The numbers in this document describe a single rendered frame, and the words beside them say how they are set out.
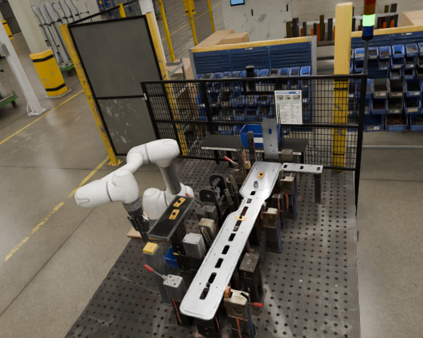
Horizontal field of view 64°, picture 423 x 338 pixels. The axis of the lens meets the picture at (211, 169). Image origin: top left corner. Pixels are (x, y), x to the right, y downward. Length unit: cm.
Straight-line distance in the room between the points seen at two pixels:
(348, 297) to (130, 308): 128
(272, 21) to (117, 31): 500
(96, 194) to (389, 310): 228
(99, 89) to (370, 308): 391
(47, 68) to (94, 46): 496
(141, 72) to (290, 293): 314
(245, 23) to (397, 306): 714
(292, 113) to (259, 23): 605
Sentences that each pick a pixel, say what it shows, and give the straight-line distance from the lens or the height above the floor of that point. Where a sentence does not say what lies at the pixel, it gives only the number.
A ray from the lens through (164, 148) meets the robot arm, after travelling 212.
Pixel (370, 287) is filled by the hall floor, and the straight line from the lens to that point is 313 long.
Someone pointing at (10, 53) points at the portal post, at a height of 135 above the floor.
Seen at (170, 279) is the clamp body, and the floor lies 106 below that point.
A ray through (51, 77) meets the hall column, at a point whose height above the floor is 51.
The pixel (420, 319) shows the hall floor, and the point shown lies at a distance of 305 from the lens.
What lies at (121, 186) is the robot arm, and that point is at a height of 161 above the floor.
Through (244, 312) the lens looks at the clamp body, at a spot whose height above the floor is 101.
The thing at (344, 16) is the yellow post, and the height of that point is 193.
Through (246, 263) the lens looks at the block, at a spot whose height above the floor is 103.
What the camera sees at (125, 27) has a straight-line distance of 430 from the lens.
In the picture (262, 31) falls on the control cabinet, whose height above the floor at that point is 66.
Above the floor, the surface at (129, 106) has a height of 91.
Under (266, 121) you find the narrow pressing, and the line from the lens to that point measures 259.
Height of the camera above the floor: 243
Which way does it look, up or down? 32 degrees down
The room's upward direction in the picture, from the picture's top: 11 degrees counter-clockwise
